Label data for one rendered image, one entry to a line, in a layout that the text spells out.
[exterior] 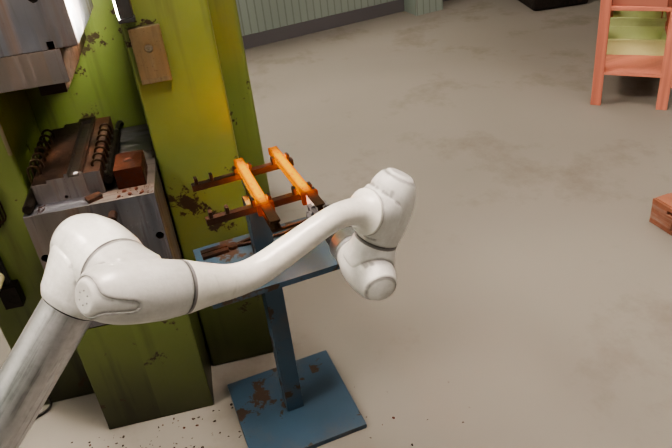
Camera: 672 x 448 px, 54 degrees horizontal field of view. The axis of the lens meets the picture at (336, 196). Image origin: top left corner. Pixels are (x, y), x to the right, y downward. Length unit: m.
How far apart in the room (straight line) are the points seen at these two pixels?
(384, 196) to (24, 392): 0.78
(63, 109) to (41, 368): 1.36
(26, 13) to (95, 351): 1.11
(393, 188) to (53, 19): 1.03
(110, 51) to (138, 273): 1.40
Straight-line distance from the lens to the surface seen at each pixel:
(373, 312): 2.84
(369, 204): 1.39
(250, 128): 2.67
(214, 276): 1.23
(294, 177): 1.91
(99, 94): 2.51
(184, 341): 2.38
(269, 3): 6.24
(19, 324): 2.62
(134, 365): 2.45
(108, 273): 1.15
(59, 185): 2.13
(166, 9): 2.06
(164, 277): 1.17
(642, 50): 4.84
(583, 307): 2.91
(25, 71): 2.00
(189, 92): 2.13
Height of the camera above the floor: 1.86
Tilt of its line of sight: 31 degrees down
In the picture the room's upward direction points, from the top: 7 degrees counter-clockwise
